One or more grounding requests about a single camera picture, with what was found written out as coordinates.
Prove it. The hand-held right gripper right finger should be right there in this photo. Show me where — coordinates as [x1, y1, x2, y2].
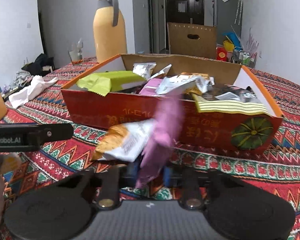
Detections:
[163, 166, 230, 210]

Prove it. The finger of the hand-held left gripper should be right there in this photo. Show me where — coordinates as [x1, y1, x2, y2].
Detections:
[27, 123, 74, 149]

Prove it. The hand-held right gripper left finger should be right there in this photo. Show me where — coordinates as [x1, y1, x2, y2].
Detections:
[62, 160, 141, 210]

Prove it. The white cookie snack packet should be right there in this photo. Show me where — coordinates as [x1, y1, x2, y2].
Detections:
[157, 73, 215, 95]
[92, 120, 157, 162]

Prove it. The pink snack packet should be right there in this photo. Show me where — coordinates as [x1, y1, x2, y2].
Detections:
[136, 92, 184, 189]
[139, 78, 165, 95]

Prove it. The red cardboard box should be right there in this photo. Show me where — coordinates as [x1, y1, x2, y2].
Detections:
[61, 54, 283, 155]

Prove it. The large silver yellow snack packet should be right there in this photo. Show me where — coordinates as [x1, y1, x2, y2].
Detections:
[192, 85, 268, 113]

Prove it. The crumpled white cloth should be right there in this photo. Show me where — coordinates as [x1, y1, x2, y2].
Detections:
[9, 75, 58, 109]

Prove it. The patterned red tablecloth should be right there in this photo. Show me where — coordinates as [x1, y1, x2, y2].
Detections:
[0, 56, 300, 240]

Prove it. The lime green snack packet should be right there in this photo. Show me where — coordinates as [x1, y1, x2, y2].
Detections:
[76, 70, 147, 97]

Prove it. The clear glass cup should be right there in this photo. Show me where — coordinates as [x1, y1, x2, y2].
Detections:
[69, 39, 84, 65]

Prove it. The yellow thermos jug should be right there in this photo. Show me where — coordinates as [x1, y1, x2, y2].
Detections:
[93, 0, 127, 63]

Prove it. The crumpled silver snack packet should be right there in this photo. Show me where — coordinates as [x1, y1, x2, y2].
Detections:
[132, 62, 157, 79]

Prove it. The red white snack packet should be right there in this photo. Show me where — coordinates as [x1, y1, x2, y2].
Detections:
[150, 64, 172, 79]

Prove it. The red gift box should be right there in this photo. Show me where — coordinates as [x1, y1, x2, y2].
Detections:
[216, 46, 228, 62]

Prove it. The blue folded item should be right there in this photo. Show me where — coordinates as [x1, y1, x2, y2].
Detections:
[224, 32, 242, 47]

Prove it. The purple dried grass bunch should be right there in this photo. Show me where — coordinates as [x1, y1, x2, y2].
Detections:
[247, 28, 260, 53]

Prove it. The grey refrigerator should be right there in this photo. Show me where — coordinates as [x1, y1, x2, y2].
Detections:
[213, 0, 243, 39]

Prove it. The dark entrance door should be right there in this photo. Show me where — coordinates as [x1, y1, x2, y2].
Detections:
[164, 0, 205, 26]

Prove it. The white umbrella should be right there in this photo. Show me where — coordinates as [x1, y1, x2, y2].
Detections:
[234, 0, 243, 25]

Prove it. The wire cart with bottles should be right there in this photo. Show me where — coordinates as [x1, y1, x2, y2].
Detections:
[231, 47, 257, 68]

